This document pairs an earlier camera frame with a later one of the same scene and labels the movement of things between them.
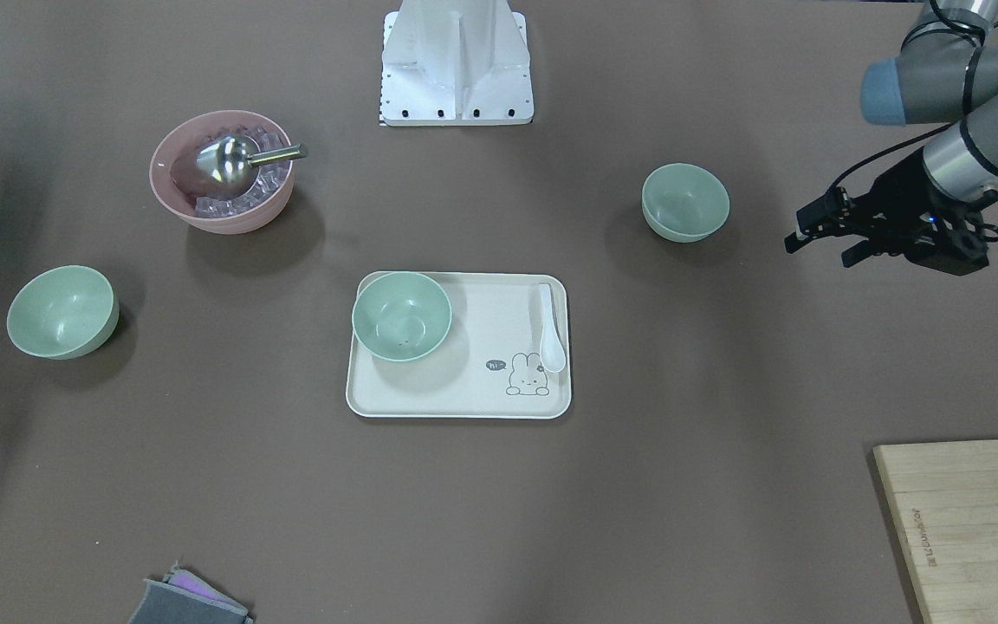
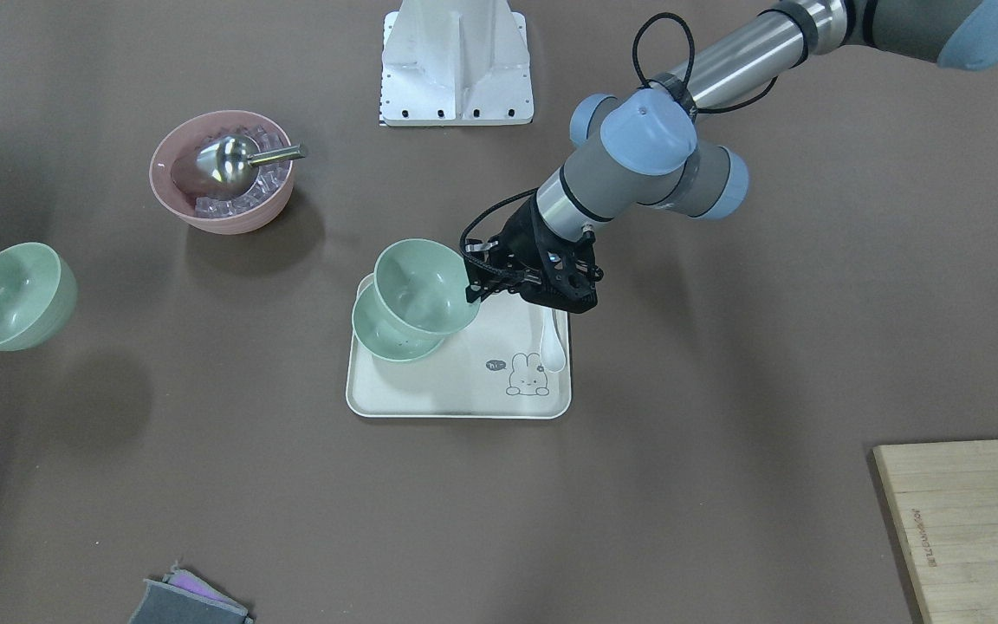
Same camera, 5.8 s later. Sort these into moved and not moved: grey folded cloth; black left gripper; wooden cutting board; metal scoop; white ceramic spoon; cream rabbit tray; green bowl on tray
Moved: black left gripper
Not moved: grey folded cloth; wooden cutting board; green bowl on tray; cream rabbit tray; metal scoop; white ceramic spoon
